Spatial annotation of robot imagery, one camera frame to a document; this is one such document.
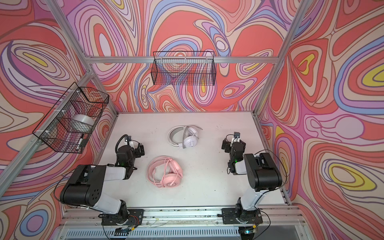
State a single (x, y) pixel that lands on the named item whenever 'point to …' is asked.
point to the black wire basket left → (70, 123)
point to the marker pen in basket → (81, 139)
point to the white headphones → (190, 135)
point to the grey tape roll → (81, 123)
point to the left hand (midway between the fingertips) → (135, 143)
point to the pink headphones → (173, 172)
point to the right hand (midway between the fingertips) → (233, 141)
